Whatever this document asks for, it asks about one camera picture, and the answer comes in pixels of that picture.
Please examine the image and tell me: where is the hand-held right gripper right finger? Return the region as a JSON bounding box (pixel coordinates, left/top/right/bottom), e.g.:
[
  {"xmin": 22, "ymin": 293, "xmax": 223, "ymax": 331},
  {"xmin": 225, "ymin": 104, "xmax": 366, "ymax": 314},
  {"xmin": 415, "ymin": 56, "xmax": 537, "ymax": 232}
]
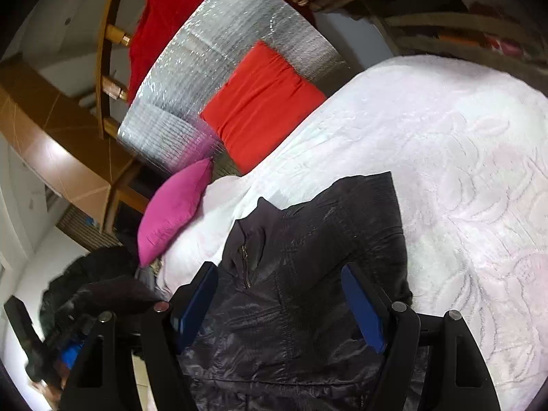
[{"xmin": 341, "ymin": 262, "xmax": 501, "ymax": 411}]

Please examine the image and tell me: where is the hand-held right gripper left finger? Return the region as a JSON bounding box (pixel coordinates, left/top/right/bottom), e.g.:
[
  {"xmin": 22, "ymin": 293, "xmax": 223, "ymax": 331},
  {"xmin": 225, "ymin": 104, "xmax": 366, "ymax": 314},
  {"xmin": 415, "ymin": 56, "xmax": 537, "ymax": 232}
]
[{"xmin": 59, "ymin": 261, "xmax": 220, "ymax": 411}]

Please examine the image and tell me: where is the black jacket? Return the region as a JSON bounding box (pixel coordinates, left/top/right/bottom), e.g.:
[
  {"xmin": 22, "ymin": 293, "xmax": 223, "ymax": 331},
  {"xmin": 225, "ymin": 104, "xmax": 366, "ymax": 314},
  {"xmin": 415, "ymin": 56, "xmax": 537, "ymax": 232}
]
[{"xmin": 177, "ymin": 171, "xmax": 429, "ymax": 411}]

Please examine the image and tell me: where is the pile of dark clothes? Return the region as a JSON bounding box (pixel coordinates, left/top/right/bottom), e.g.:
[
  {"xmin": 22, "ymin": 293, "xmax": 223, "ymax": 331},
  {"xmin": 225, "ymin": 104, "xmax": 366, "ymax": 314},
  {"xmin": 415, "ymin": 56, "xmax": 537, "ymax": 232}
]
[{"xmin": 38, "ymin": 246, "xmax": 165, "ymax": 352}]

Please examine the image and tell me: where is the blue garment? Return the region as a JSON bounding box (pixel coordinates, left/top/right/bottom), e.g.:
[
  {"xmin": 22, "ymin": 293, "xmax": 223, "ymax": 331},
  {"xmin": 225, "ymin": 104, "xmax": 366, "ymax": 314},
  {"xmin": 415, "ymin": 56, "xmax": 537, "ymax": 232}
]
[{"xmin": 60, "ymin": 342, "xmax": 84, "ymax": 366}]

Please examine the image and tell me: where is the grey striped cloth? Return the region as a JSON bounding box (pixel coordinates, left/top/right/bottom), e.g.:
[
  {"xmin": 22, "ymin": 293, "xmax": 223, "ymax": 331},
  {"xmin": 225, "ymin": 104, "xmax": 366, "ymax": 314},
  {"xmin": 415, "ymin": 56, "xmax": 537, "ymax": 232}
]
[{"xmin": 135, "ymin": 257, "xmax": 165, "ymax": 292}]

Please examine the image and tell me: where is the magenta pillow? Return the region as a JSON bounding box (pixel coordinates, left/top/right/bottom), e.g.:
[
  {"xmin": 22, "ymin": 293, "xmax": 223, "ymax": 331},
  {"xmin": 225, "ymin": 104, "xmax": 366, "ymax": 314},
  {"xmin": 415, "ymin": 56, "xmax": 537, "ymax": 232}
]
[{"xmin": 137, "ymin": 157, "xmax": 213, "ymax": 268}]

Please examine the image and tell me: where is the woven storage basket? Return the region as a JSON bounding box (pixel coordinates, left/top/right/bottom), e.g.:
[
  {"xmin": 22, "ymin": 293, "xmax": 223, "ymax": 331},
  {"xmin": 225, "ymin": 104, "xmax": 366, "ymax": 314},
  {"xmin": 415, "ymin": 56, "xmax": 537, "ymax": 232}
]
[{"xmin": 55, "ymin": 205, "xmax": 116, "ymax": 251}]

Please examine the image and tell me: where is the white textured blanket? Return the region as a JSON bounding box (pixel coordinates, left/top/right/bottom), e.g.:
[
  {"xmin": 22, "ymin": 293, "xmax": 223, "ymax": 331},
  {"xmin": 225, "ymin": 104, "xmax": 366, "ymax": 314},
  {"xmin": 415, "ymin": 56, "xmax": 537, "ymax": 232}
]
[{"xmin": 156, "ymin": 53, "xmax": 548, "ymax": 411}]

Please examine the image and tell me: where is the brown wooden cabinet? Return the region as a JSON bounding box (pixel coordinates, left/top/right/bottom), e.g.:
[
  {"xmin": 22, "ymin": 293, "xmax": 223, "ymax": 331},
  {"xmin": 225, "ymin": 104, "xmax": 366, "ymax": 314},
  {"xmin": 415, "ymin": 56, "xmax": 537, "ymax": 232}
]
[{"xmin": 0, "ymin": 58, "xmax": 150, "ymax": 232}]

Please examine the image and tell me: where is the red-orange pillow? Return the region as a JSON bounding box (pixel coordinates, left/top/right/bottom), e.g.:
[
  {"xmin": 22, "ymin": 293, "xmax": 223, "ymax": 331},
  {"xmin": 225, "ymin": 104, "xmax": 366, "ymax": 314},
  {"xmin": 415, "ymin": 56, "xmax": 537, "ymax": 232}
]
[{"xmin": 200, "ymin": 40, "xmax": 328, "ymax": 170}]

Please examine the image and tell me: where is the silver foil insulation mat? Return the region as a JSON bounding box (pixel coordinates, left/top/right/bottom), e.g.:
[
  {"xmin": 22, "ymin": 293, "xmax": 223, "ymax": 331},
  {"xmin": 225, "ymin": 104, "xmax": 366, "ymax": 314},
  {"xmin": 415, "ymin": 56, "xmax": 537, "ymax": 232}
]
[{"xmin": 117, "ymin": 0, "xmax": 356, "ymax": 176}]

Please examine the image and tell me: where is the wooden chair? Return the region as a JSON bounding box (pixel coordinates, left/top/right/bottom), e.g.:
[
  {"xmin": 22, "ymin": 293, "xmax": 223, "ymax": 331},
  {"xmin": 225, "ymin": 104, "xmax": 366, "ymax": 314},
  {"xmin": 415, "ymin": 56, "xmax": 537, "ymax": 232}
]
[{"xmin": 96, "ymin": 0, "xmax": 150, "ymax": 140}]

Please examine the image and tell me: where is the red cloth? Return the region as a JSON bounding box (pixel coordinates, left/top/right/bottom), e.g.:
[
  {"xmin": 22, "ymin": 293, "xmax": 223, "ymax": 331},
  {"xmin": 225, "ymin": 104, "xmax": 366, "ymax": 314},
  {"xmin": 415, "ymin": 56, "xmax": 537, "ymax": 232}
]
[{"xmin": 127, "ymin": 0, "xmax": 234, "ymax": 105}]

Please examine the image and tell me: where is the wooden bookshelf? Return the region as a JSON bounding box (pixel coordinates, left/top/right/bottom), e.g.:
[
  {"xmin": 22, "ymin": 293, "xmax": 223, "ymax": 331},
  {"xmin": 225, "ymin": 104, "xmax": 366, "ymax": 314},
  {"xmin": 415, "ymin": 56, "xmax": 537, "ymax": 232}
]
[{"xmin": 310, "ymin": 0, "xmax": 548, "ymax": 95}]

